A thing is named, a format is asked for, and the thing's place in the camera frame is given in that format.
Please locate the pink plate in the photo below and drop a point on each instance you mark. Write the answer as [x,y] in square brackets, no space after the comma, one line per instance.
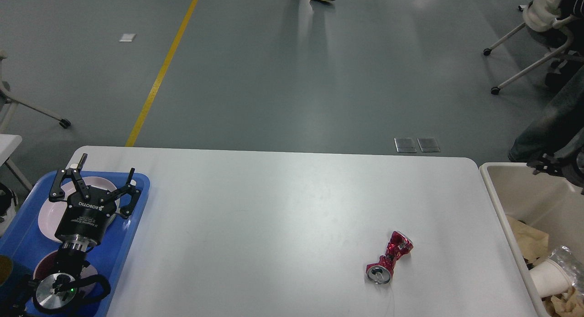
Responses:
[51,213]

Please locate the green plate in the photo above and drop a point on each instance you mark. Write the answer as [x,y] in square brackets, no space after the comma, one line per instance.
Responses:
[111,202]

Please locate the white side table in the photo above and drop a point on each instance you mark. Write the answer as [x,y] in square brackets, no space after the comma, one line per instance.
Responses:
[8,144]

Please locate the office chair right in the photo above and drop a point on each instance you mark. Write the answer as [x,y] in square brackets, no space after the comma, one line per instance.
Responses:
[554,24]

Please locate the beige plastic bin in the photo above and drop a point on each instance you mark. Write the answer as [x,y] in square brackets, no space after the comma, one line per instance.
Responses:
[547,203]

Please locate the crushed red can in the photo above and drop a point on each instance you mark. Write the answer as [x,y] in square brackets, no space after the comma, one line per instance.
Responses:
[382,272]

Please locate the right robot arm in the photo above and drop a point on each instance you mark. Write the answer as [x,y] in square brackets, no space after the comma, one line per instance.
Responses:
[569,167]

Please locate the person in jeans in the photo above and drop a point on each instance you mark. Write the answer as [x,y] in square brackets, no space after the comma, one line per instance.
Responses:
[561,120]

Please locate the brown paper ball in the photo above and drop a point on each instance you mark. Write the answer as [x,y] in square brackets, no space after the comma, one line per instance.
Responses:
[569,304]

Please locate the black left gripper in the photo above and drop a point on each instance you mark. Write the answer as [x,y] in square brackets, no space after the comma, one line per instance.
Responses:
[86,219]

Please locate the dark green mug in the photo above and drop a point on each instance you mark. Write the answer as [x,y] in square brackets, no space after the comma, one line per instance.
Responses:
[11,275]

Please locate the floor outlet plate left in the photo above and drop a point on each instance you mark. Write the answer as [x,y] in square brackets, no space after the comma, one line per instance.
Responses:
[405,145]

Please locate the white paper cup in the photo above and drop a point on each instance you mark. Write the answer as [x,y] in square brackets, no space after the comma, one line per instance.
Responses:
[550,279]

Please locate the foil small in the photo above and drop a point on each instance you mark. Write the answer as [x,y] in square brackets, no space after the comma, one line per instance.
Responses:
[570,266]

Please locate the floor outlet plate right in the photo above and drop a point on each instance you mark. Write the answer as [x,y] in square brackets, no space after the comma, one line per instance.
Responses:
[429,145]

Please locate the blue plastic tray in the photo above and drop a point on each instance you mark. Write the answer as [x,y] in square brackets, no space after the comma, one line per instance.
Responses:
[24,243]

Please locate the brown paper bag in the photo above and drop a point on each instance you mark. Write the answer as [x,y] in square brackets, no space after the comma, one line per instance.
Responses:
[533,243]

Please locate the pink mug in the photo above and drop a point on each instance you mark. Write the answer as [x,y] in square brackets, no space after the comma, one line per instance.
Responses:
[60,268]

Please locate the floor outlet plate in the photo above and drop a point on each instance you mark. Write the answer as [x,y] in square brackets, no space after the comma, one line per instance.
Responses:
[405,145]
[429,145]

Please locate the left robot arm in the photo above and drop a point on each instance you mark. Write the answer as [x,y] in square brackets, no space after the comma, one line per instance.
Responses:
[24,302]

